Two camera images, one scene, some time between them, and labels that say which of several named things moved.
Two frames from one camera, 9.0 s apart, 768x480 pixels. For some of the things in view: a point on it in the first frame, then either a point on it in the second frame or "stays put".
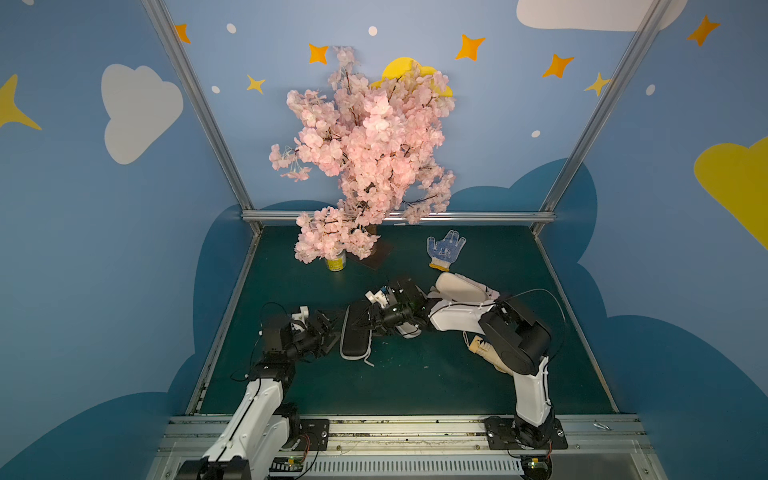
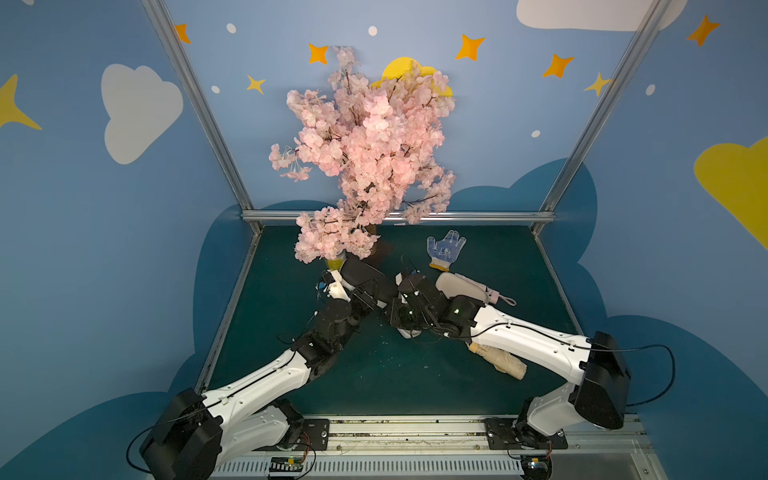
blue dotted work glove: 444,251 stays put
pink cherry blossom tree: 383,137 stays put
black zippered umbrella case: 356,332 -> 368,279
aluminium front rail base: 434,447 stays put
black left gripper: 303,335 -> 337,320
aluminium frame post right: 547,215 stays put
